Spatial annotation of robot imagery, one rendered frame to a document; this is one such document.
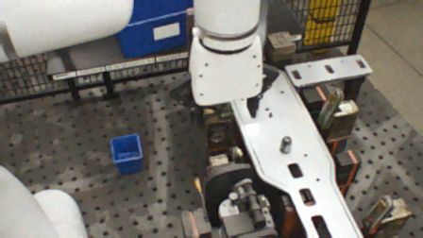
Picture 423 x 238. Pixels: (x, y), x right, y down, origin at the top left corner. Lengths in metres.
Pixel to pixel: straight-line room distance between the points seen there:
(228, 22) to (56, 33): 0.20
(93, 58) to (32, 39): 1.03
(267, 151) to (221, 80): 0.64
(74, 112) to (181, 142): 0.46
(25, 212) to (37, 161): 0.95
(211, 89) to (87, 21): 0.22
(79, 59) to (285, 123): 0.70
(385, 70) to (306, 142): 2.00
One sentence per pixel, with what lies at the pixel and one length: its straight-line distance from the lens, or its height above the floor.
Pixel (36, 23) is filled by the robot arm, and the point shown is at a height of 1.71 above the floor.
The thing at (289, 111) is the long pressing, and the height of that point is 1.00.
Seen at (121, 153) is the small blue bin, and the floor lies 0.71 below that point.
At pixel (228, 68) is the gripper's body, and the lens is 0.60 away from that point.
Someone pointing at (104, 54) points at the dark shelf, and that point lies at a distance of 1.52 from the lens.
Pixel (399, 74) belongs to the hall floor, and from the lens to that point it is 3.23.
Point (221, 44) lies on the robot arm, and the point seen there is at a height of 1.62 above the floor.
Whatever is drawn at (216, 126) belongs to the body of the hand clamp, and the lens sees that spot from 1.24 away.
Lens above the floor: 1.96
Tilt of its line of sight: 48 degrees down
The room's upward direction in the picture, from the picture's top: straight up
